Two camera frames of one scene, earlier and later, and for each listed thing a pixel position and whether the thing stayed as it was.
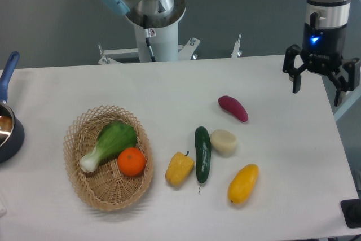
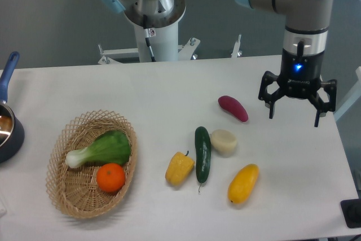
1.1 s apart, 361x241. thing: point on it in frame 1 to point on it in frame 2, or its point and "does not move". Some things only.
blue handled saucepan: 12,133 does not move
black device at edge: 351,210 does not move
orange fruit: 131,161 to 110,177
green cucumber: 203,155 does not move
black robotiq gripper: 323,48 to 300,77
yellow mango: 242,184 does not move
